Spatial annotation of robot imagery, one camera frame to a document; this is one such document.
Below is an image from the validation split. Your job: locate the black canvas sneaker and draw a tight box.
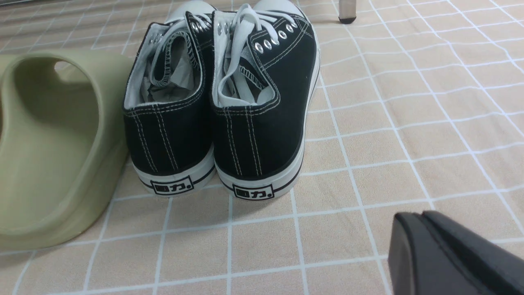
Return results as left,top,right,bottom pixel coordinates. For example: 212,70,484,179
211,0,321,200
123,0,216,197

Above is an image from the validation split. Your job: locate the green foam slide right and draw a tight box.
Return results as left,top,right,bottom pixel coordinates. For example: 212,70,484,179
0,49,133,251

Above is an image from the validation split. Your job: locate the metal shoe rack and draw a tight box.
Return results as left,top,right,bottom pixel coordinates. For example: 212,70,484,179
339,0,357,24

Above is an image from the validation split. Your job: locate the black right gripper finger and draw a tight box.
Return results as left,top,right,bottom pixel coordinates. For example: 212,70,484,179
388,211,524,295

